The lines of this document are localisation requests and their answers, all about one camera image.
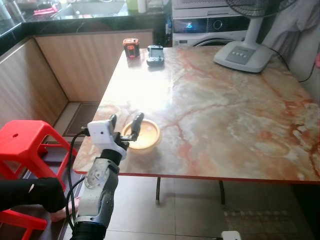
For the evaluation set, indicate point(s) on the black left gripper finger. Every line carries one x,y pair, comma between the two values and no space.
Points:
113,123
137,125

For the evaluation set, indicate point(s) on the yellow orange bowl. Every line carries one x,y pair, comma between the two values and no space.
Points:
149,135

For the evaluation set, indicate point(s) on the floor grate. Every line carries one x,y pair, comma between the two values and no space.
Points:
82,117

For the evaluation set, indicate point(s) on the wooden counter cabinet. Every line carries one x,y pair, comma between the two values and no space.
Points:
80,65

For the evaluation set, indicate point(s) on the dark grey device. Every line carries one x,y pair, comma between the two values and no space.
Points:
155,55

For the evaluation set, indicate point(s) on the orange black device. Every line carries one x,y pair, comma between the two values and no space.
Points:
131,48

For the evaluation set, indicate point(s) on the marble pattern table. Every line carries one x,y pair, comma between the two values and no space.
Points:
215,115

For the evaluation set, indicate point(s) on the red plastic stool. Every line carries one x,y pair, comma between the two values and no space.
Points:
20,219
25,142

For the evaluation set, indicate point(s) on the black kitchen counter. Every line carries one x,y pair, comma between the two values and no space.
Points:
75,25

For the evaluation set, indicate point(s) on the person's leg black trousers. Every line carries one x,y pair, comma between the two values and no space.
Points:
30,194

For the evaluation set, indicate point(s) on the pink object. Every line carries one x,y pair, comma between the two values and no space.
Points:
317,60

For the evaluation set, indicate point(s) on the green bottle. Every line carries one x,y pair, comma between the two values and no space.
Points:
132,5

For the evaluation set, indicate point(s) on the white bottle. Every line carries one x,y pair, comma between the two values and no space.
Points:
142,5

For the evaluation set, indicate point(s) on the white washing machine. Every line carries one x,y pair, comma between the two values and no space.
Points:
205,25

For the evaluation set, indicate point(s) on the white standing fan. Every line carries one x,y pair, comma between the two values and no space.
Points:
245,55

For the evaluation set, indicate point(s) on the red item on counter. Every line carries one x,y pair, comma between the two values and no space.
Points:
45,9

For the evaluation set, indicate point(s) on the grey hanging cloth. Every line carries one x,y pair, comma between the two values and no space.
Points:
292,25

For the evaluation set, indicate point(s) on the patterned floor rug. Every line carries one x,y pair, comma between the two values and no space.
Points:
260,225

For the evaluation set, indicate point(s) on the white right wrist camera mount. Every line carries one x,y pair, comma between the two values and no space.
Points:
231,235

